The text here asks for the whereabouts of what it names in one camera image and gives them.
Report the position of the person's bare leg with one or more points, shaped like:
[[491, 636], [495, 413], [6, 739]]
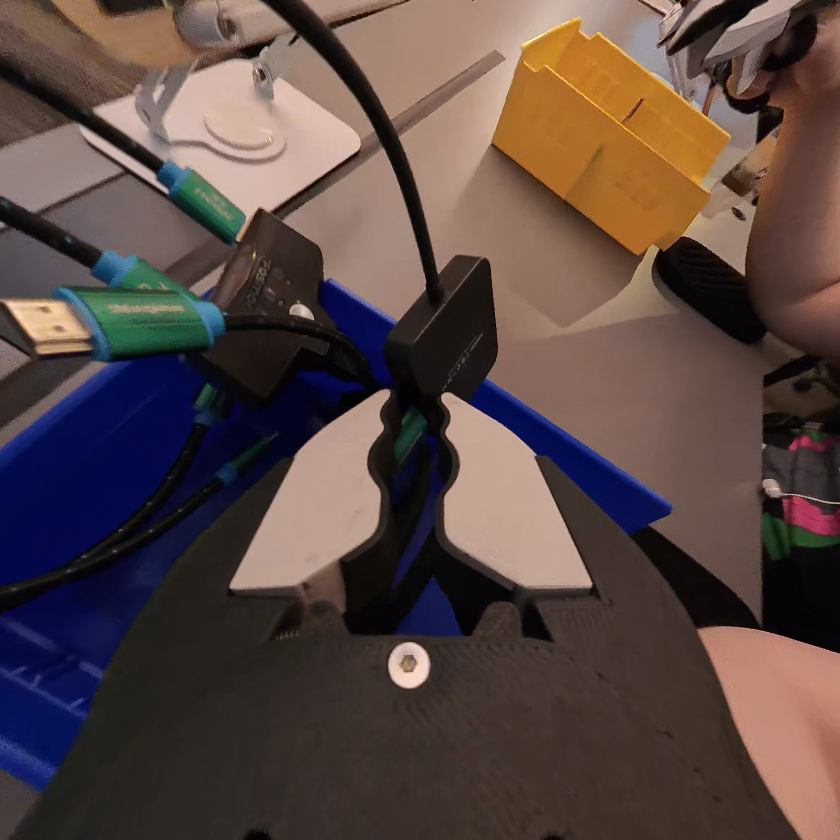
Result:
[[787, 722]]

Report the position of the yellow plastic bin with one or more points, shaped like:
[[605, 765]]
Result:
[[623, 184]]

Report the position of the person's right forearm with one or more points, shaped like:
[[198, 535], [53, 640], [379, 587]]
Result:
[[800, 249]]

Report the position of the person's right hand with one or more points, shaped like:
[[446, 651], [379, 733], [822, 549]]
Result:
[[820, 72]]

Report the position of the colourful printed clothing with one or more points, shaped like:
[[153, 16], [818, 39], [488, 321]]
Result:
[[807, 525]]

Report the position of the black hdmi switch box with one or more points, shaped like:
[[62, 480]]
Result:
[[275, 262]]

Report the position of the blue plastic bin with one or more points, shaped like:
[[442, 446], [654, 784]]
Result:
[[79, 459]]

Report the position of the black mesh wrist rest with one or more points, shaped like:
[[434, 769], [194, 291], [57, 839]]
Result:
[[712, 289]]

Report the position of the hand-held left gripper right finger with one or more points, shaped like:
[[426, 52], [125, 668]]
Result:
[[512, 518]]

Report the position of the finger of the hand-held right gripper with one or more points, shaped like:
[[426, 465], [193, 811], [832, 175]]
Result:
[[754, 29]]

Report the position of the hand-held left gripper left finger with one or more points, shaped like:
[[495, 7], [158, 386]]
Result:
[[308, 518]]

